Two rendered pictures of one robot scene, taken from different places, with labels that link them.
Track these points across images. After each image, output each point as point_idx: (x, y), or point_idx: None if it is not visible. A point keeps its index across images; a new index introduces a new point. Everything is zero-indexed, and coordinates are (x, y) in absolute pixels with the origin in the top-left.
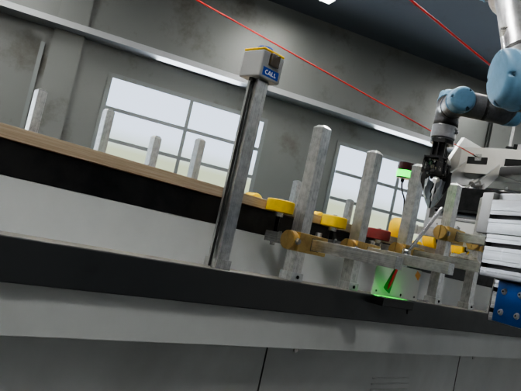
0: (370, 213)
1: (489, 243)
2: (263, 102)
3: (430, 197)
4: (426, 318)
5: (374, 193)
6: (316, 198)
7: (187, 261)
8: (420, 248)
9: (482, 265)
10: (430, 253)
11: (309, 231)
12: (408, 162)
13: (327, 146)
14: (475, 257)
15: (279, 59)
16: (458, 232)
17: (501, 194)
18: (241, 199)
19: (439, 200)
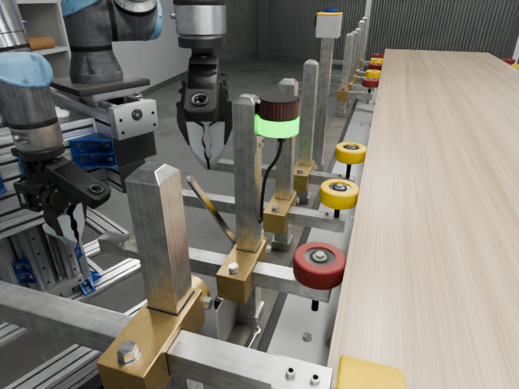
0: (276, 164)
1: (150, 134)
2: (320, 53)
3: (210, 152)
4: None
5: (276, 138)
6: (300, 133)
7: (327, 162)
8: (222, 264)
9: (154, 148)
10: (199, 249)
11: (298, 161)
12: (270, 94)
13: (303, 80)
14: (124, 241)
15: (314, 18)
16: (133, 316)
17: (144, 99)
18: (315, 125)
19: (195, 154)
